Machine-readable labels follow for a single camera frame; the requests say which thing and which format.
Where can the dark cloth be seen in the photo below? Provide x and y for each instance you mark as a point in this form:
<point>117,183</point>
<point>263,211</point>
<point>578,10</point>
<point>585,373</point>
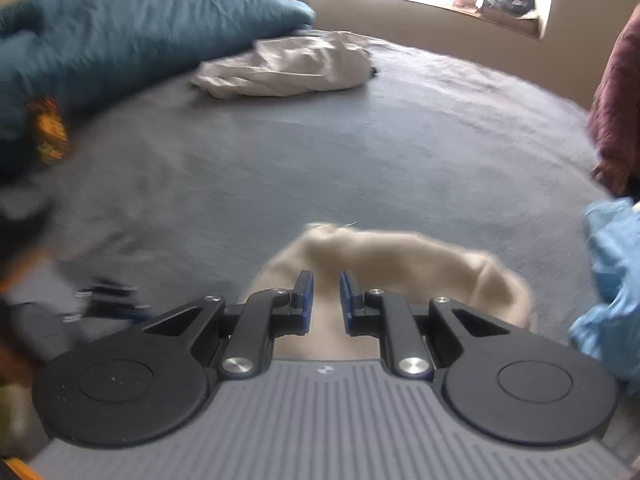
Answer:
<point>510,2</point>

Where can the yellow quilt label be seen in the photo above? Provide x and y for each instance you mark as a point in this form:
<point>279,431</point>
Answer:
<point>48,130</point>

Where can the beige sweater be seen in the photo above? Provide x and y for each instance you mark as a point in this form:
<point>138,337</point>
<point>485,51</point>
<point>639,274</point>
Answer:
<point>400,265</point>

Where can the light blue garment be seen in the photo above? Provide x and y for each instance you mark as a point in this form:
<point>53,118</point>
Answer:
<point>612,280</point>

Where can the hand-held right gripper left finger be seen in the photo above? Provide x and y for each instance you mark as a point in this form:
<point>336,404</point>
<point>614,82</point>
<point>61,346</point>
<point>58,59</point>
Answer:
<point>309,305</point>

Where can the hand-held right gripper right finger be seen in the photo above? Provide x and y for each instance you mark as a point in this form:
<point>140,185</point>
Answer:
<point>345,305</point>

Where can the white zip jacket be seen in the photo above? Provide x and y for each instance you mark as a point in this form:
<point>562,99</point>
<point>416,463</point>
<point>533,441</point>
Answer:
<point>285,70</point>

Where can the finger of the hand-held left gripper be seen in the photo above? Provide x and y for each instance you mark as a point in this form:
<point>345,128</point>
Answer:
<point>107,290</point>
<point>115,315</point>

